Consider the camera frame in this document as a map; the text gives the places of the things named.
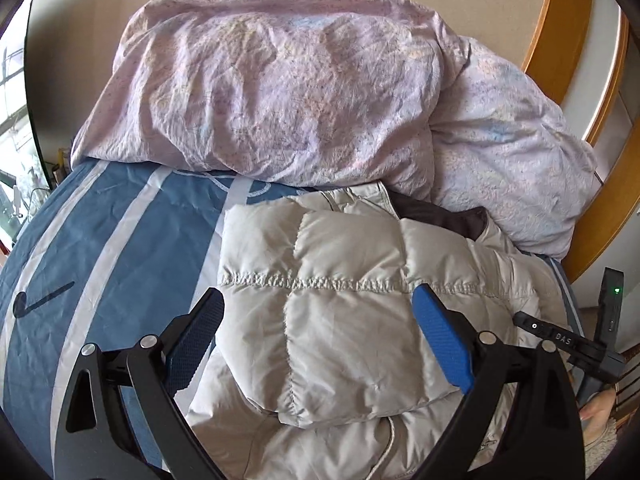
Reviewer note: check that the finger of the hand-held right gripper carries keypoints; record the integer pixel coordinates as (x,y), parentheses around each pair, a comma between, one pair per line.
(565,337)

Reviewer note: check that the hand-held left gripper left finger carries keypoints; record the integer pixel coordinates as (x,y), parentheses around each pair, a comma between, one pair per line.
(197,330)

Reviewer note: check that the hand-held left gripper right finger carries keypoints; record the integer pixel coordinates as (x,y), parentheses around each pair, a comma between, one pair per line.
(442,332)

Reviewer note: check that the beige puffer jacket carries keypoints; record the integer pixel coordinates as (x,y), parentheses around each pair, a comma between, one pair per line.
(340,320)

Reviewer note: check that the person's right forearm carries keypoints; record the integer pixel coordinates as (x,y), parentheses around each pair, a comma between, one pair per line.
(602,452)

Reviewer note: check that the person's right hand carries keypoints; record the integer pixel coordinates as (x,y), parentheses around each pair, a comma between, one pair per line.
(597,410)

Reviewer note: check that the blue white striped bedsheet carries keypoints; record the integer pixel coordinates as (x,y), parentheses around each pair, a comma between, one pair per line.
(100,240)

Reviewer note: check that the pink floral duvet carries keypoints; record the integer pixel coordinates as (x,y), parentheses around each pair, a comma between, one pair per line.
(280,95)

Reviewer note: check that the window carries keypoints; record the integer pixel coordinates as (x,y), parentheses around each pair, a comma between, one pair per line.
(20,125)

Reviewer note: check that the wooden bed frame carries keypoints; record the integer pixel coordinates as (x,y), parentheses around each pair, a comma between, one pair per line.
(560,25)

